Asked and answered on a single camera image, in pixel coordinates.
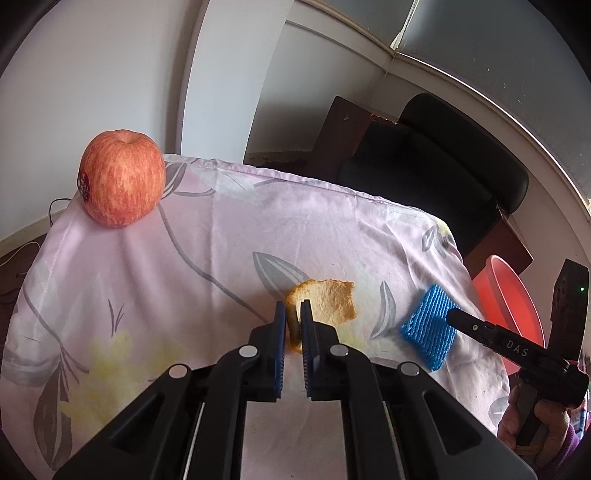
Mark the pomelo peel piece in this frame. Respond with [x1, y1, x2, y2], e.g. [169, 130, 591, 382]
[286, 279, 356, 353]

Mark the right hand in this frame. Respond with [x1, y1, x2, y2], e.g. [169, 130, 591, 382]
[497, 385, 573, 478]

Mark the pink plastic bucket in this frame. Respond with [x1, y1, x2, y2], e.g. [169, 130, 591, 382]
[473, 255, 546, 347]

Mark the blue foam fruit net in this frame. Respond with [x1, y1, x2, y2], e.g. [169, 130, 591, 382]
[401, 285, 458, 372]

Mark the black leather armchair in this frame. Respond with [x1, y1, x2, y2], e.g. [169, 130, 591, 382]
[304, 93, 533, 275]

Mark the red apple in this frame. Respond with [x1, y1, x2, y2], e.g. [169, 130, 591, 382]
[77, 129, 166, 228]

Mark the black floor cable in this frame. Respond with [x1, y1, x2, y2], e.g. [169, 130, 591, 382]
[0, 197, 73, 287]

